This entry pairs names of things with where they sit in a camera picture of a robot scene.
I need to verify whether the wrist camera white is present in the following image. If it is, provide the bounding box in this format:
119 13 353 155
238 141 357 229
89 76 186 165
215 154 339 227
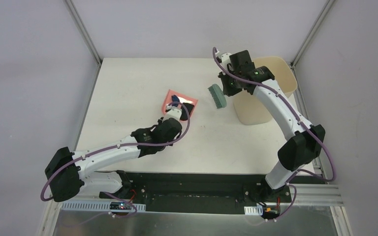
163 105 182 120
215 50 231 67

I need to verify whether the dark blue paper scrap far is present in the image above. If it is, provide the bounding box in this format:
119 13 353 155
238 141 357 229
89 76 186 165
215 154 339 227
171 94 180 102

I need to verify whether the pink plastic dustpan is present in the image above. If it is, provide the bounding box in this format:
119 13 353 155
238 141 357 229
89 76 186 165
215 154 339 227
161 89 198 115

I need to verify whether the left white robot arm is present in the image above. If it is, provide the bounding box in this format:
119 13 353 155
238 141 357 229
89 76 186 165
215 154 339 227
40 118 189 202

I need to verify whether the black paper scrap near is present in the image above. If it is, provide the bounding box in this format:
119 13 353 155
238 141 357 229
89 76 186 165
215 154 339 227
180 103 195 121

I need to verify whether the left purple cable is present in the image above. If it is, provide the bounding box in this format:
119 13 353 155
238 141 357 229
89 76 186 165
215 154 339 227
40 101 191 219

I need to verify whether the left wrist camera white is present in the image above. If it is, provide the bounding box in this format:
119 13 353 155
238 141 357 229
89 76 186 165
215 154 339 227
163 105 182 120

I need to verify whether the green hand brush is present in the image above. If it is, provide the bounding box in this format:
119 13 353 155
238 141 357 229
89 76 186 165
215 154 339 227
208 84 227 109

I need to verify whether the right white cable duct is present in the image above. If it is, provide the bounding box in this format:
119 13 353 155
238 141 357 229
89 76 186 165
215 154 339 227
244 205 263 216

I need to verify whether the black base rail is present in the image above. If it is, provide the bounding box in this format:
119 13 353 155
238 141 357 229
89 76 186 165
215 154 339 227
113 171 293 214

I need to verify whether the left white cable duct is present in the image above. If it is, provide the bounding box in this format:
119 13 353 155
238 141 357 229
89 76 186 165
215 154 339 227
61 200 146 213

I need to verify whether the beige waste bin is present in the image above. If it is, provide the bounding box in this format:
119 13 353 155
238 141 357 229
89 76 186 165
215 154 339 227
233 56 297 125

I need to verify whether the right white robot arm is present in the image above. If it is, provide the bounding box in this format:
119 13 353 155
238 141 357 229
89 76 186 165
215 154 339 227
213 48 325 202

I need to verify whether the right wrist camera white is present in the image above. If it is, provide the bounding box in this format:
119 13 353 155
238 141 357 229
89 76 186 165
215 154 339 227
215 50 231 67

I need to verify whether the white cable duct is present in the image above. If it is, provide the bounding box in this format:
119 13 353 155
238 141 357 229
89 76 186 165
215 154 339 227
61 200 146 213
244 205 263 216

